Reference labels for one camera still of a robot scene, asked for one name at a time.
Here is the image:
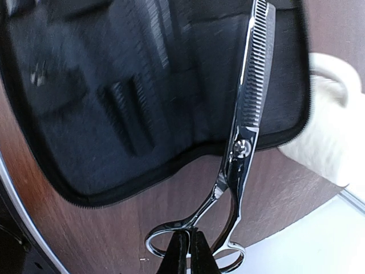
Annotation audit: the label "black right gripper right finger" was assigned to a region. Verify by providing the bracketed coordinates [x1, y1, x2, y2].
[190, 230, 220, 274]

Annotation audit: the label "black zip tool case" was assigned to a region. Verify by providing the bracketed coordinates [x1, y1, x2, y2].
[0, 0, 311, 207]

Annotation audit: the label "silver thinning scissors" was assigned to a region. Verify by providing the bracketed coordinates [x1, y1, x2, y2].
[145, 1, 275, 273]

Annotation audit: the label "aluminium front rail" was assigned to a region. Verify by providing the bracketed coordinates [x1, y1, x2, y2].
[1, 155, 69, 273]

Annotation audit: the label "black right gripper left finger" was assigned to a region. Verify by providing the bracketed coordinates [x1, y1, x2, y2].
[156, 231, 188, 274]

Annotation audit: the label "cream white mug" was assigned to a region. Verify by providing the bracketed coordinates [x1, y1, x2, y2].
[278, 53, 364, 187]

